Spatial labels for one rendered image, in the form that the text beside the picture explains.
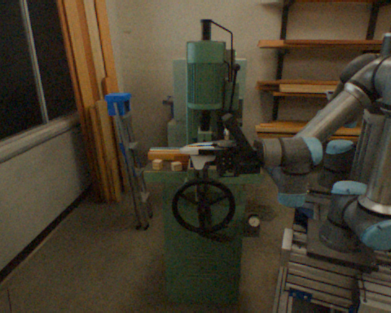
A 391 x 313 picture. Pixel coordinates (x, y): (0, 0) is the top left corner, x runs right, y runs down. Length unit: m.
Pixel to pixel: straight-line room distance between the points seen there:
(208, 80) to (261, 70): 2.42
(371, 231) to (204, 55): 0.94
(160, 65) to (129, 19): 0.69
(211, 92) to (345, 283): 0.96
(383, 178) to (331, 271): 0.45
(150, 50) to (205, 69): 2.56
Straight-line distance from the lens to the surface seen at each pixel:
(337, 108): 0.89
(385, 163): 0.87
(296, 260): 1.15
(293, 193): 0.77
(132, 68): 3.93
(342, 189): 1.02
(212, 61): 1.32
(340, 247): 1.10
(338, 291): 1.23
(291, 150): 0.72
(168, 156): 1.51
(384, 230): 0.92
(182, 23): 3.76
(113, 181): 2.86
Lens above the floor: 1.47
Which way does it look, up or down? 21 degrees down
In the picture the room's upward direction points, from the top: straight up
